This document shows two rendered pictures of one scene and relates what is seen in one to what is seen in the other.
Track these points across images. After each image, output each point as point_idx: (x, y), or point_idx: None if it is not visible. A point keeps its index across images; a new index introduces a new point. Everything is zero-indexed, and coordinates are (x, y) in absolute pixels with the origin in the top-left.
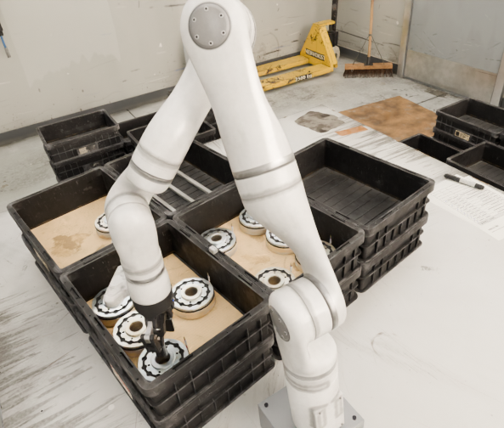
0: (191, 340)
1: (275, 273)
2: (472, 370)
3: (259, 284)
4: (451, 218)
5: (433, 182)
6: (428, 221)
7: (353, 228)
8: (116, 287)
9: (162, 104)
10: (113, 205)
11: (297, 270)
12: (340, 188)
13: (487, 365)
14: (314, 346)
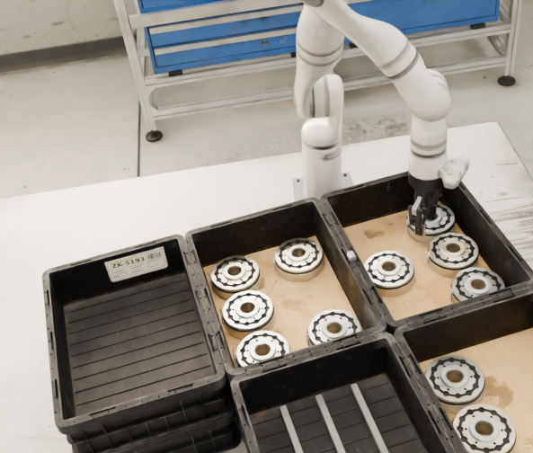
0: (401, 243)
1: (291, 262)
2: (174, 223)
3: (323, 211)
4: None
5: (47, 270)
6: (23, 375)
7: (191, 240)
8: (457, 162)
9: (379, 26)
10: (439, 80)
11: (262, 279)
12: (109, 386)
13: (160, 223)
14: (319, 118)
